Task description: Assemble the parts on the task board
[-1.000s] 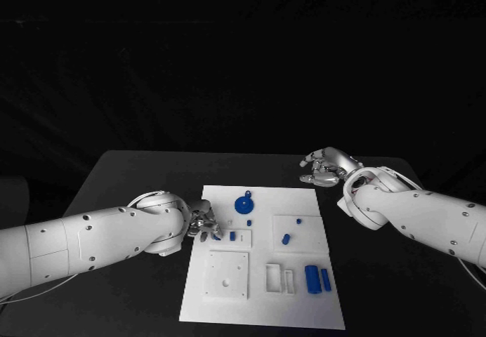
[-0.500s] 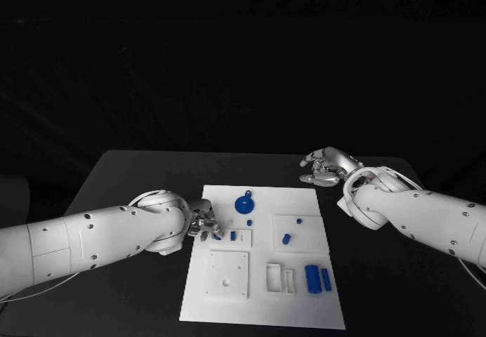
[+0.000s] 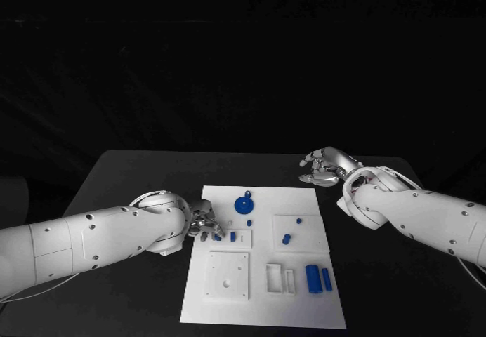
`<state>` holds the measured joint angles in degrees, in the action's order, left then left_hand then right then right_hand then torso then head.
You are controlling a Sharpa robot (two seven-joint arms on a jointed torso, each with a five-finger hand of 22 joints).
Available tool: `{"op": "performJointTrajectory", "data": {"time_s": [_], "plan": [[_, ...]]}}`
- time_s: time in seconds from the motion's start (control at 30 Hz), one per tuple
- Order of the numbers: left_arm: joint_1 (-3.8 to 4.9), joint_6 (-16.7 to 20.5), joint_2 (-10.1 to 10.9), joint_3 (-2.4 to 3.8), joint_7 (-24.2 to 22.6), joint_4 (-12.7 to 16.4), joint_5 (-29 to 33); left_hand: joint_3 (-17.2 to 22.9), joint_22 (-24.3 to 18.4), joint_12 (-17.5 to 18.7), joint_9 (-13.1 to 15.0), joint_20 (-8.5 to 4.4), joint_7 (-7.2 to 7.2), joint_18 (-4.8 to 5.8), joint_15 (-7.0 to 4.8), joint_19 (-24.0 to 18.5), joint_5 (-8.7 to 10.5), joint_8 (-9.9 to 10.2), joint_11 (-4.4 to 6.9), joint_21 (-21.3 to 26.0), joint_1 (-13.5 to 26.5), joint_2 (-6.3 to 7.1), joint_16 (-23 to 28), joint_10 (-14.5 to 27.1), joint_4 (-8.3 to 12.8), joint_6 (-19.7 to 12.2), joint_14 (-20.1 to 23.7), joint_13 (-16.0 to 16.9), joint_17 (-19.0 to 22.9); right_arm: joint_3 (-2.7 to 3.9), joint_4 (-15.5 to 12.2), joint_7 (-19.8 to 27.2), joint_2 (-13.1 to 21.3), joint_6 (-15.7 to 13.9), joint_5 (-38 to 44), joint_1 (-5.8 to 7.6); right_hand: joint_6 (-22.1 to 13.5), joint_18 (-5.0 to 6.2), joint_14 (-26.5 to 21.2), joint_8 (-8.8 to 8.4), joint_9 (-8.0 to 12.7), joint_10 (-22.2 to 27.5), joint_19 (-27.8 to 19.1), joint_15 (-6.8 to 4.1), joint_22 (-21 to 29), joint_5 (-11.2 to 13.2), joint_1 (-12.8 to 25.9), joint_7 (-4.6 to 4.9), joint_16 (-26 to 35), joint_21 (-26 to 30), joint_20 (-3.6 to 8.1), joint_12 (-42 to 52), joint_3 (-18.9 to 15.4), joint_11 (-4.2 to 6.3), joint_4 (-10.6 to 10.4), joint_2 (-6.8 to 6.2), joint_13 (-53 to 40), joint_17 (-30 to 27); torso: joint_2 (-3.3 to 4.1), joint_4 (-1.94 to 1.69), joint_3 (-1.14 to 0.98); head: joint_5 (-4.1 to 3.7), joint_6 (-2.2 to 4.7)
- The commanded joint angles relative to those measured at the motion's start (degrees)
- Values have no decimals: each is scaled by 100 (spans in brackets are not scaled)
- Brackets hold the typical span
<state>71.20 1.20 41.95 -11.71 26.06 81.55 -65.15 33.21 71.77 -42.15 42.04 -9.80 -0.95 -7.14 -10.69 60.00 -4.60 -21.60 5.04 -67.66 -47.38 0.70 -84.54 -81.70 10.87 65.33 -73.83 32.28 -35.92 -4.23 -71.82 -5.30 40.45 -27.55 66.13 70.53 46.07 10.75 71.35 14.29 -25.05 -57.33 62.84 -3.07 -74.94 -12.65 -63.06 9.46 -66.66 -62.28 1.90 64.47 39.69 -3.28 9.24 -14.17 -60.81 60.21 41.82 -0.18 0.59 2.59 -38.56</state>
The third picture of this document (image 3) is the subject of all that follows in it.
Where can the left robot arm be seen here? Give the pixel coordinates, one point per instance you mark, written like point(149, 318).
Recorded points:
point(98, 237)

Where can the blue oblong plug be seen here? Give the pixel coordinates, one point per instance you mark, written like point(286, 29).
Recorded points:
point(286, 239)

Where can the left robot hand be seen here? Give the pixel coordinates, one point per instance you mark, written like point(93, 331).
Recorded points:
point(204, 220)

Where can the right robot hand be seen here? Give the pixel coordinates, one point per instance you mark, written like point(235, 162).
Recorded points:
point(333, 163)

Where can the white task board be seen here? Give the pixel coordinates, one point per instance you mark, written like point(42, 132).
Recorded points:
point(261, 258)

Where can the thin blue long cylinder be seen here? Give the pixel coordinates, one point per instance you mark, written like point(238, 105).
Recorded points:
point(326, 279)

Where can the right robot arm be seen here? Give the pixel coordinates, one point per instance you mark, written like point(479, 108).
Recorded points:
point(417, 213)

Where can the thick blue long cylinder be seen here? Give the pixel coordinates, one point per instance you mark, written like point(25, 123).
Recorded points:
point(313, 279)

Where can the blue gear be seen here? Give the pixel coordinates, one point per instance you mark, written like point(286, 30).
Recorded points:
point(244, 204)

